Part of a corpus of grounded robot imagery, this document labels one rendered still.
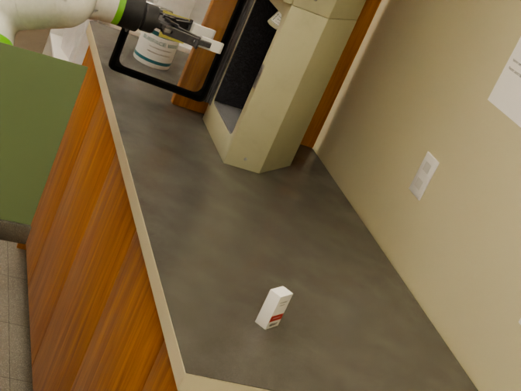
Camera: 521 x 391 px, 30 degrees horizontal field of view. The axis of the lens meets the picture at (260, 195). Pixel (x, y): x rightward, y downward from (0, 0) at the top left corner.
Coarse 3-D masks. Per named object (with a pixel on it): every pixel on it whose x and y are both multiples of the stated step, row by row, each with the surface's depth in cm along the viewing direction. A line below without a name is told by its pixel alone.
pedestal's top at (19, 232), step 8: (0, 224) 187; (8, 224) 188; (16, 224) 188; (24, 224) 190; (0, 232) 188; (8, 232) 188; (16, 232) 189; (24, 232) 190; (8, 240) 189; (16, 240) 190; (24, 240) 190
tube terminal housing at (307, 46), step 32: (320, 0) 252; (352, 0) 262; (288, 32) 254; (320, 32) 256; (288, 64) 258; (320, 64) 267; (256, 96) 260; (288, 96) 262; (320, 96) 279; (224, 128) 273; (256, 128) 264; (288, 128) 272; (224, 160) 267; (256, 160) 269; (288, 160) 285
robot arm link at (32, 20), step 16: (16, 0) 186; (32, 0) 186; (48, 0) 185; (64, 0) 185; (80, 0) 186; (96, 0) 191; (32, 16) 188; (48, 16) 187; (64, 16) 187; (80, 16) 188
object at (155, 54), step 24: (168, 0) 277; (192, 0) 278; (216, 0) 279; (216, 24) 282; (144, 48) 282; (168, 48) 283; (192, 48) 284; (144, 72) 285; (168, 72) 286; (192, 72) 287; (216, 72) 288
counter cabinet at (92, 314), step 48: (96, 96) 311; (96, 144) 292; (48, 192) 343; (96, 192) 275; (48, 240) 321; (96, 240) 261; (48, 288) 301; (96, 288) 248; (144, 288) 210; (48, 336) 284; (96, 336) 236; (144, 336) 201; (48, 384) 268; (96, 384) 225; (144, 384) 194
